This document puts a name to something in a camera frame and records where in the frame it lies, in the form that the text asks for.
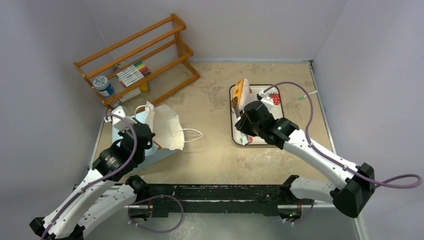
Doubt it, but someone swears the white blue paper bag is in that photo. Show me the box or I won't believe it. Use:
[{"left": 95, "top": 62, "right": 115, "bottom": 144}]
[{"left": 111, "top": 101, "right": 203, "bottom": 171}]

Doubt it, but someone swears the long orange fake bread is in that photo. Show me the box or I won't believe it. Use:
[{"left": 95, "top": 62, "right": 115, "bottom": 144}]
[{"left": 232, "top": 78, "right": 250, "bottom": 111}]

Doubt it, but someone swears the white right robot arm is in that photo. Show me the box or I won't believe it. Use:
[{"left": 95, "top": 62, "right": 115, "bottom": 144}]
[{"left": 234, "top": 100, "right": 376, "bottom": 218}]

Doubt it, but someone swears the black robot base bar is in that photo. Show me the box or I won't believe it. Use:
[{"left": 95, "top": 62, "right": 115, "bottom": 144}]
[{"left": 128, "top": 183, "right": 314, "bottom": 224}]

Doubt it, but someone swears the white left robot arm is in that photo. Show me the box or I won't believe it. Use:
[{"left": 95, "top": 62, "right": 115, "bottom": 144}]
[{"left": 29, "top": 122, "right": 155, "bottom": 240}]

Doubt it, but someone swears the white strawberry enamel tray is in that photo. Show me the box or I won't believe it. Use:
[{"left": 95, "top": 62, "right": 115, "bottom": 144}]
[{"left": 230, "top": 83, "right": 285, "bottom": 147}]

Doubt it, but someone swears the white flat box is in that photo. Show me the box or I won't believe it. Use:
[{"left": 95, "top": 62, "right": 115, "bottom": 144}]
[{"left": 119, "top": 88, "right": 142, "bottom": 103}]

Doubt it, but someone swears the green cap white marker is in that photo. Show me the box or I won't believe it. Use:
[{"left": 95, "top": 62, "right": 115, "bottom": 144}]
[{"left": 298, "top": 90, "right": 318, "bottom": 100}]

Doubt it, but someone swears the yellow small bottle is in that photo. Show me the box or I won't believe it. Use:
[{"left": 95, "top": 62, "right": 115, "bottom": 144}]
[{"left": 138, "top": 82, "right": 149, "bottom": 92}]

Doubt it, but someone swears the set of coloured markers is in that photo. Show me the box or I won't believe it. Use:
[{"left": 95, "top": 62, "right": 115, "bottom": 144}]
[{"left": 115, "top": 60, "right": 151, "bottom": 87}]

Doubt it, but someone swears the blue lid white jar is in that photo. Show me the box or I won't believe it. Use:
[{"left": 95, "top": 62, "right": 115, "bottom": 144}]
[{"left": 92, "top": 76, "right": 115, "bottom": 97}]

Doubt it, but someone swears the orange wooden shelf rack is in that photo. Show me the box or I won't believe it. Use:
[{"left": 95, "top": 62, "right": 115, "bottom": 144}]
[{"left": 73, "top": 13, "right": 200, "bottom": 111}]

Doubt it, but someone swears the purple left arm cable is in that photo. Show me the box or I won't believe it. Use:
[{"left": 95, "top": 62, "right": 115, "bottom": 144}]
[{"left": 39, "top": 114, "right": 139, "bottom": 240}]

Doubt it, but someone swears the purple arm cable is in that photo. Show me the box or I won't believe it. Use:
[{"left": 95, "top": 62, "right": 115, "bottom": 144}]
[
  {"left": 39, "top": 114, "right": 139, "bottom": 240},
  {"left": 261, "top": 81, "right": 424, "bottom": 190}
]

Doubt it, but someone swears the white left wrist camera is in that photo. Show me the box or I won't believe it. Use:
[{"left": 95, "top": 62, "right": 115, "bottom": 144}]
[{"left": 103, "top": 105, "right": 137, "bottom": 133}]

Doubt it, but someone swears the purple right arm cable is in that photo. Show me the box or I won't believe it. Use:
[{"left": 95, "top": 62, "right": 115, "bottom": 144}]
[{"left": 261, "top": 81, "right": 424, "bottom": 190}]

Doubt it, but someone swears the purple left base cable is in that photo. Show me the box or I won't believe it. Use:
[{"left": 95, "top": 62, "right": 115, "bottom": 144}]
[{"left": 127, "top": 194, "right": 184, "bottom": 234}]

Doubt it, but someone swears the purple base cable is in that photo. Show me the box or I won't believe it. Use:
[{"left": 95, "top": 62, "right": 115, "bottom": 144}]
[
  {"left": 127, "top": 194, "right": 184, "bottom": 234},
  {"left": 281, "top": 195, "right": 316, "bottom": 226}
]

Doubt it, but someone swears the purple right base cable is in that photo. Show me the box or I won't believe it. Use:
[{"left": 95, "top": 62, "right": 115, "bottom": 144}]
[{"left": 281, "top": 195, "right": 316, "bottom": 226}]

